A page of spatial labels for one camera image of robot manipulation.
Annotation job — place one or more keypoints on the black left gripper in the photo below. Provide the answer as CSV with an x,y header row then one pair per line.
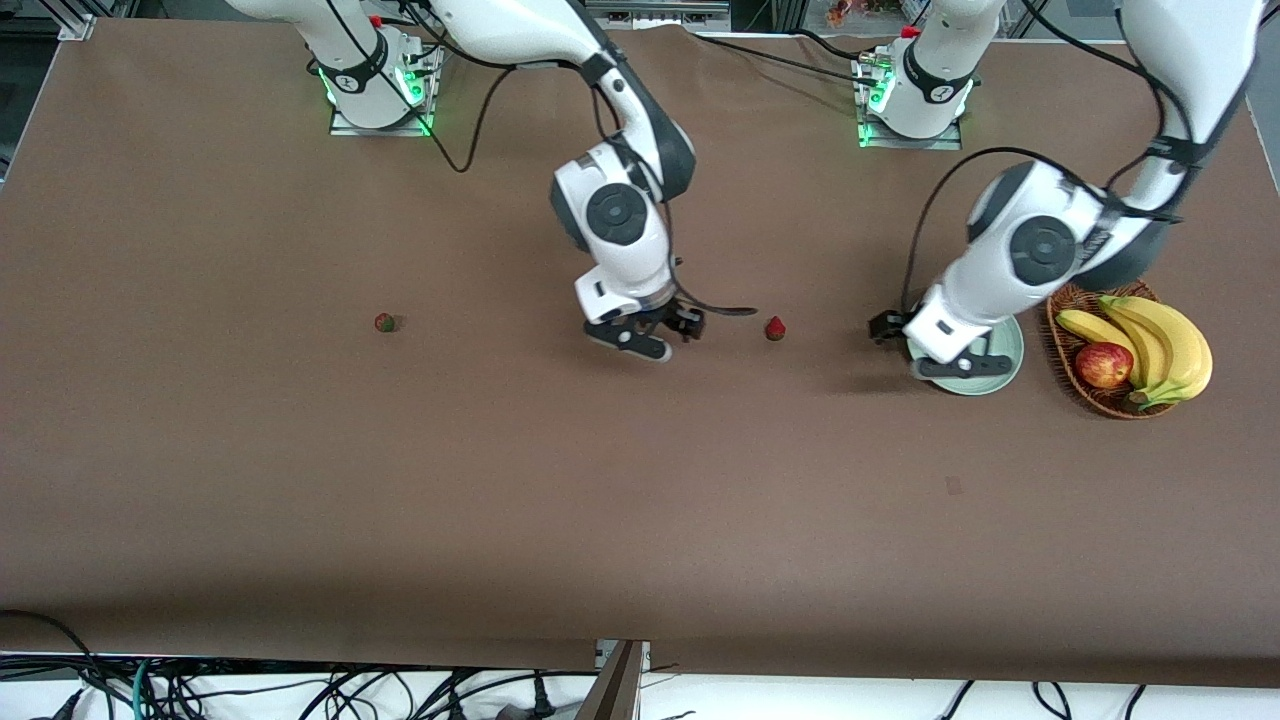
x,y
886,326

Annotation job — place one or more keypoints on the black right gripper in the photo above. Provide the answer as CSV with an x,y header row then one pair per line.
x,y
672,316

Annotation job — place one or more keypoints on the red strawberry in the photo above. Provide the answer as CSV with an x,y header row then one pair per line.
x,y
384,322
775,328

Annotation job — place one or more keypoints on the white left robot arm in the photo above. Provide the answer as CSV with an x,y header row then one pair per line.
x,y
1040,245

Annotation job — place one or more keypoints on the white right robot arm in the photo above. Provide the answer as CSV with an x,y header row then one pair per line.
x,y
620,250

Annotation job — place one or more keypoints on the light green round plate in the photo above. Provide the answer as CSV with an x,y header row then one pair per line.
x,y
1005,345

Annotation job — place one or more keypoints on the brown table cover sheet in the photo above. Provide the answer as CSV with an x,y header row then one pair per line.
x,y
640,450

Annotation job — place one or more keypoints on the brown wicker basket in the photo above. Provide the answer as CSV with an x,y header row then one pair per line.
x,y
1060,340

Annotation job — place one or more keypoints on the red yellow apple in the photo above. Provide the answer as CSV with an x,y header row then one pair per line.
x,y
1103,365

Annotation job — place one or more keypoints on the yellow banana bunch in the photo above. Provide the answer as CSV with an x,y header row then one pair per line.
x,y
1180,350

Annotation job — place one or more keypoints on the orange colourful object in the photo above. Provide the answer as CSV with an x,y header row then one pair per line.
x,y
850,12

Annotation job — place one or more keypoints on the black power plug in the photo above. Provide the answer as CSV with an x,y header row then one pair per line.
x,y
543,700

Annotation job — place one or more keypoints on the grey metal rail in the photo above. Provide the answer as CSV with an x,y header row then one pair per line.
x,y
655,15

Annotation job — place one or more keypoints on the aluminium frame post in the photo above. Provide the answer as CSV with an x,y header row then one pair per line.
x,y
615,688

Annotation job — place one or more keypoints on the aluminium frame corner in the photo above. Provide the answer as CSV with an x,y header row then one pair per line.
x,y
78,25

